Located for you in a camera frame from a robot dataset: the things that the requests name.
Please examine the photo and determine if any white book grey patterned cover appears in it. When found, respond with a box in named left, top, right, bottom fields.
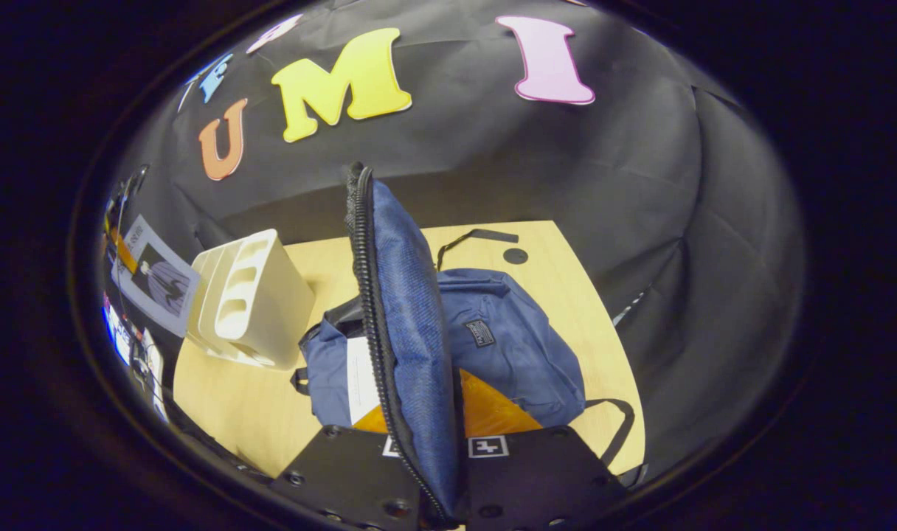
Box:
left=345, top=336, right=381, bottom=426

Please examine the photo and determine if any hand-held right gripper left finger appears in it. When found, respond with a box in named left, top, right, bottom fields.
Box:
left=270, top=402, right=434, bottom=531

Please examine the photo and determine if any black backdrop cloth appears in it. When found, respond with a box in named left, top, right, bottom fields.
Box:
left=105, top=0, right=807, bottom=487

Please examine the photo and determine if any blue schoolbag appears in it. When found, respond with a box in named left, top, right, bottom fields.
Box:
left=290, top=161, right=636, bottom=528

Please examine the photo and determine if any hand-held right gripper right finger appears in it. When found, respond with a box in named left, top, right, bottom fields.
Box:
left=454, top=367, right=629, bottom=531

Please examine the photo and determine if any white bookshelf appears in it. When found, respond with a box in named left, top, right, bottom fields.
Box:
left=187, top=228, right=316, bottom=369

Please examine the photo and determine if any grey poster with figure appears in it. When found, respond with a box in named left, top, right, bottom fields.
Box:
left=111, top=214, right=202, bottom=338

